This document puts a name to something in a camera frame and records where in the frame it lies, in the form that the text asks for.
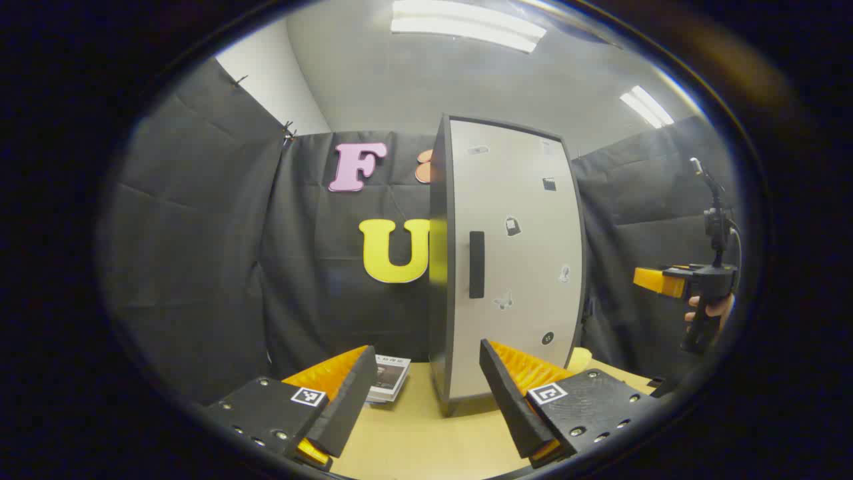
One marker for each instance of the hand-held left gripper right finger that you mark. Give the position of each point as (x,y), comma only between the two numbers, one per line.
(510,400)

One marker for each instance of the grey paperback book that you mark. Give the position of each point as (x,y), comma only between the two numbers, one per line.
(383,396)

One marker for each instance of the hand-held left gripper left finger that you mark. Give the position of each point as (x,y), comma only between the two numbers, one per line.
(346,406)

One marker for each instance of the yellow round soft object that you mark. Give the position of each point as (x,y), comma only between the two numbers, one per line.
(581,360)

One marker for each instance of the dark grey cabinet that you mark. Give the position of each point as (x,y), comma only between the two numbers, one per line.
(440,266)

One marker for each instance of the black backdrop cloth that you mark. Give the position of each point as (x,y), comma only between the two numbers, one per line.
(200,233)

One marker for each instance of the long ceiling light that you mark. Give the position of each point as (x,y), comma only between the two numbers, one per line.
(466,26)

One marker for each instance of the white portrait cover book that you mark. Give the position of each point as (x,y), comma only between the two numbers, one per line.
(390,373)

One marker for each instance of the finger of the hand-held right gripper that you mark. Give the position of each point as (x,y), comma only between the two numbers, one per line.
(656,280)

